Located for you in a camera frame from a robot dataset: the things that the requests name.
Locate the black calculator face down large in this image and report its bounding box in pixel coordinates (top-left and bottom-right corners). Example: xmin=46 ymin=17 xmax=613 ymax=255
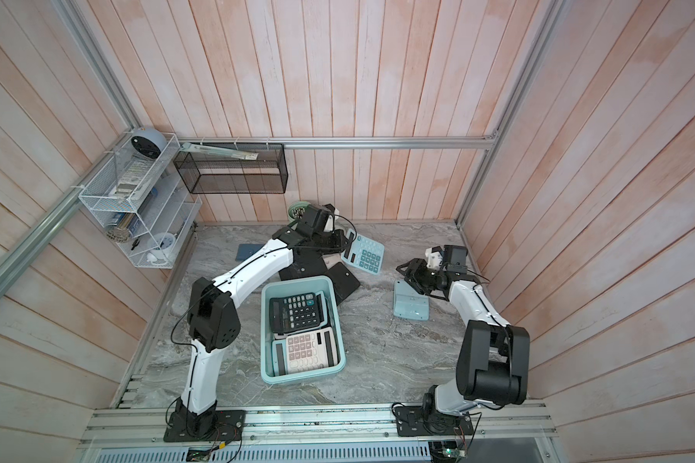
xmin=278 ymin=249 xmax=328 ymax=281

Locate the large teal calculator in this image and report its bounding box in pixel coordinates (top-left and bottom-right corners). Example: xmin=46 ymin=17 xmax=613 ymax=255
xmin=341 ymin=230 xmax=384 ymax=275

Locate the mint green storage box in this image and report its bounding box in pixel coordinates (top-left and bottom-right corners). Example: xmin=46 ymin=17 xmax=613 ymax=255
xmin=261 ymin=276 xmax=347 ymax=385

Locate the black calculator face down small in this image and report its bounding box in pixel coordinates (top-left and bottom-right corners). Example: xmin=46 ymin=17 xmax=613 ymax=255
xmin=326 ymin=262 xmax=361 ymax=305

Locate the black calculator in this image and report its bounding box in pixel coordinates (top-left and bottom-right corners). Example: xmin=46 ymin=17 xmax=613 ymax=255
xmin=268 ymin=292 xmax=327 ymax=335

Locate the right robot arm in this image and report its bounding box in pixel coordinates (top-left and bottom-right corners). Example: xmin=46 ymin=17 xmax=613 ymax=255
xmin=397 ymin=245 xmax=530 ymax=418

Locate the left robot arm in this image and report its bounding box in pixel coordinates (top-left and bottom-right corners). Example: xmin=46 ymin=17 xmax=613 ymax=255
xmin=168 ymin=204 xmax=351 ymax=440

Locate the teal calculator face down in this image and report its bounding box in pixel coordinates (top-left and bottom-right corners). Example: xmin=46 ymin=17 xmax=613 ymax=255
xmin=393 ymin=280 xmax=430 ymax=321

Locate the green pen cup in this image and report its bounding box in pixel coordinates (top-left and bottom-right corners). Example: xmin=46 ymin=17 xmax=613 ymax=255
xmin=287 ymin=201 xmax=312 ymax=223

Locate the ruler on basket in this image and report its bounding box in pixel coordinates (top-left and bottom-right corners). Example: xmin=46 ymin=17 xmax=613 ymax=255
xmin=181 ymin=142 xmax=259 ymax=161

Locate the grey round speaker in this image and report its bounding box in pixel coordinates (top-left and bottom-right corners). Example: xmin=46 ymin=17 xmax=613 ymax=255
xmin=131 ymin=127 xmax=167 ymax=160

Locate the black wire basket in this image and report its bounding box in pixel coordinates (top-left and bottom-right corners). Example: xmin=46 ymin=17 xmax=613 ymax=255
xmin=174 ymin=142 xmax=289 ymax=195

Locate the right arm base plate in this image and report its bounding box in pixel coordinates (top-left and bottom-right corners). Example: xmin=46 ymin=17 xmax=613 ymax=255
xmin=391 ymin=402 xmax=475 ymax=438

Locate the aluminium front rail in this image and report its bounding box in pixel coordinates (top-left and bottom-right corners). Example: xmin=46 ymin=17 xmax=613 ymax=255
xmin=78 ymin=400 xmax=558 ymax=449

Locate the white wire shelf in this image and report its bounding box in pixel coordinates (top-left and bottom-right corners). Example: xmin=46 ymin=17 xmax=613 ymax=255
xmin=79 ymin=131 xmax=202 ymax=269

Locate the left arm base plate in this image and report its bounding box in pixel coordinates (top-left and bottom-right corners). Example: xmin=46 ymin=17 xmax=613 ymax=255
xmin=163 ymin=408 xmax=246 ymax=444

